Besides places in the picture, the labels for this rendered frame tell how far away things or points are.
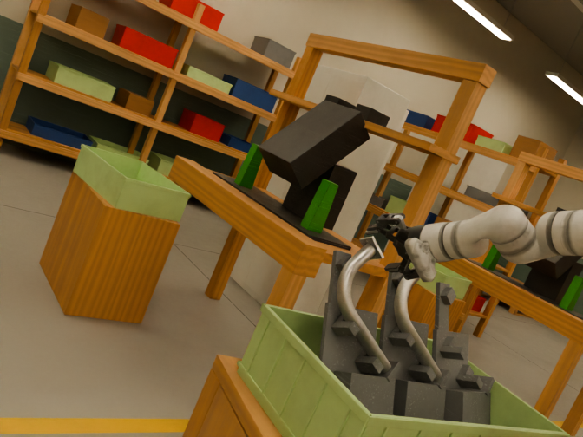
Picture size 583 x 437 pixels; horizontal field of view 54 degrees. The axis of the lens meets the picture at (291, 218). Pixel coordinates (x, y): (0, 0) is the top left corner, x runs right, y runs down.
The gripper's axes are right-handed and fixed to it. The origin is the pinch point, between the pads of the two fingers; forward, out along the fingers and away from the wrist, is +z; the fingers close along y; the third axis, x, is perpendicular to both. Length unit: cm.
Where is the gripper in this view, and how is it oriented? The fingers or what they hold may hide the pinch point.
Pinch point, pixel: (379, 249)
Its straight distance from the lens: 123.7
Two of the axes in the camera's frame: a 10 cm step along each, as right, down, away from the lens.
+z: -6.0, 1.2, 7.9
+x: -6.4, 5.1, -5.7
